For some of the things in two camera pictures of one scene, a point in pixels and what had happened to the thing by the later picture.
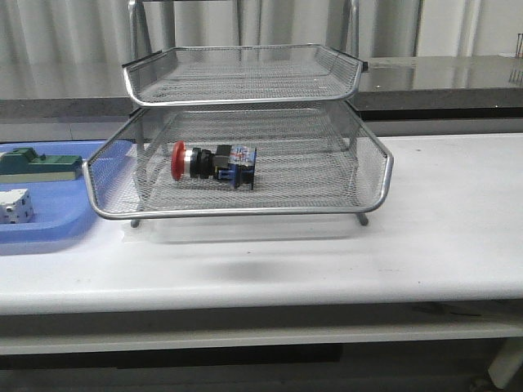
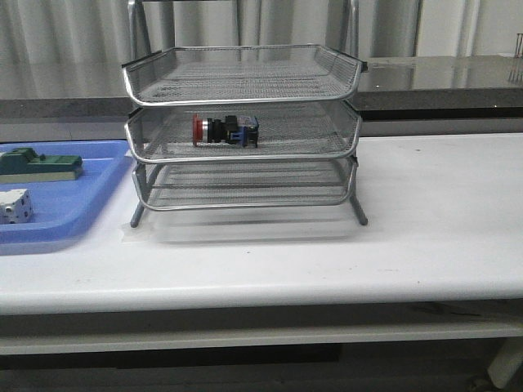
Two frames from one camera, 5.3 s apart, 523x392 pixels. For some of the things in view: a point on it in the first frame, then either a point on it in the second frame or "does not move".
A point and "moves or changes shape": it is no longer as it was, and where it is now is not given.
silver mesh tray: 242,73 does not move
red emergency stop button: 234,164 to 242,131
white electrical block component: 15,207 does not move
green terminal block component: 24,165 does not move
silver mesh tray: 310,159 moves or changes shape
